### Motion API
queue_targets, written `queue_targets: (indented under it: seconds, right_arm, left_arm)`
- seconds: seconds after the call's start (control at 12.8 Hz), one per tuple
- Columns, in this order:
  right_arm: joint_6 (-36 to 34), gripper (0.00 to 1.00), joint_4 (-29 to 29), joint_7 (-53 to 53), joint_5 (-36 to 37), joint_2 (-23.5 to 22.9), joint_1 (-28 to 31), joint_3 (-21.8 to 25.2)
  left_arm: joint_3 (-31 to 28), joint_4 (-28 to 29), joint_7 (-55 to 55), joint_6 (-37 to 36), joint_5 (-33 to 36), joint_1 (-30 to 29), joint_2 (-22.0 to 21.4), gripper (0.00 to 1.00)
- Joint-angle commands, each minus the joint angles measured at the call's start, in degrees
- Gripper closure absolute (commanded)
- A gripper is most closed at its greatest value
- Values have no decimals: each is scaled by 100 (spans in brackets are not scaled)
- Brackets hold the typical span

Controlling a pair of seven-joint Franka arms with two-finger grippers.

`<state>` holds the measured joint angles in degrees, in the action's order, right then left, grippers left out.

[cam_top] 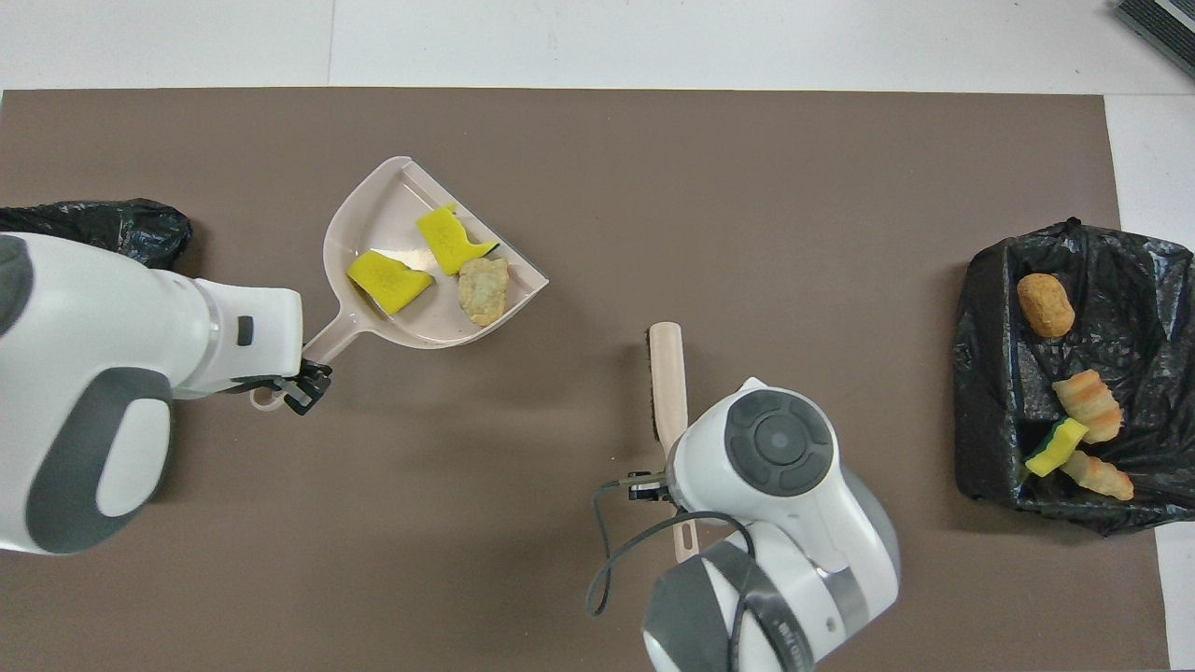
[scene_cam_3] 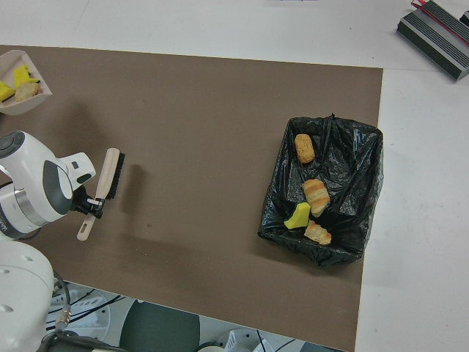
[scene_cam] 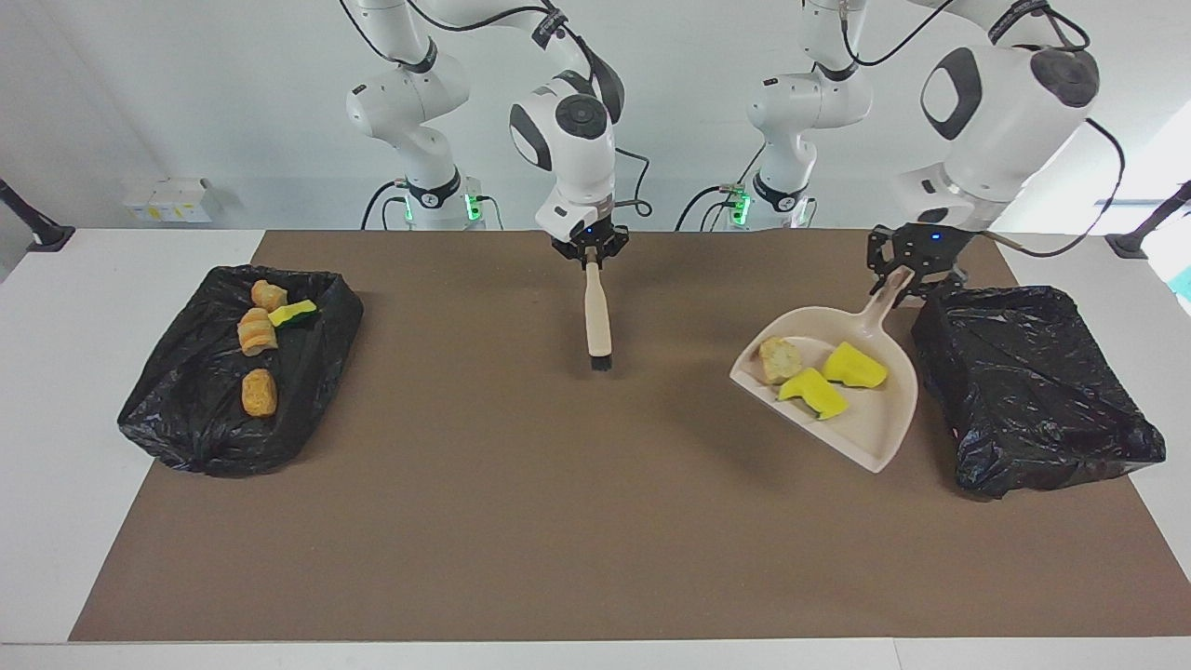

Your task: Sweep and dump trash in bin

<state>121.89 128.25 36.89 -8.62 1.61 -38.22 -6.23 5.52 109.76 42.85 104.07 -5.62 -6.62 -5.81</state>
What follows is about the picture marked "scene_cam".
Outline beige hand brush black bristles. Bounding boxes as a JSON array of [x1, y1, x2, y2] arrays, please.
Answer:
[[583, 261, 616, 374]]

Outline notched yellow sponge piece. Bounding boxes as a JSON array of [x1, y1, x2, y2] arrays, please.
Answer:
[[821, 341, 890, 390]]

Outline plain yellow sponge piece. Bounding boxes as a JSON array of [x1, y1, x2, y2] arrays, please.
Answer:
[[777, 368, 851, 422]]

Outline beige plastic dustpan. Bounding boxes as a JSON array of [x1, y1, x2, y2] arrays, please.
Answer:
[[729, 265, 920, 475]]

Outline striped croissant toy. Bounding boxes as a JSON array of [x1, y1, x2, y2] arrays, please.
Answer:
[[236, 308, 280, 358]]

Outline brown peanut-shaped bread toy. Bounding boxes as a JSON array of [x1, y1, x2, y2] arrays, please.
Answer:
[[241, 368, 279, 418]]

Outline bin with black bag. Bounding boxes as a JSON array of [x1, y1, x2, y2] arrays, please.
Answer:
[[117, 265, 365, 478], [910, 285, 1168, 501]]

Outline brown table mat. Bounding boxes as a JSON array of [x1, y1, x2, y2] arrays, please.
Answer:
[[68, 230, 1191, 643]]

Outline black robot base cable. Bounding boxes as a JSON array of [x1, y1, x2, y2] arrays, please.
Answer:
[[675, 144, 766, 234], [361, 180, 410, 231]]

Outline black camera stand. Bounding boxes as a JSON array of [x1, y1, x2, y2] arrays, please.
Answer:
[[0, 179, 76, 253], [1105, 181, 1191, 260]]

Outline dark left arm cable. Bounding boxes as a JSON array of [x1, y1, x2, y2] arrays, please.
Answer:
[[837, 0, 1127, 260]]

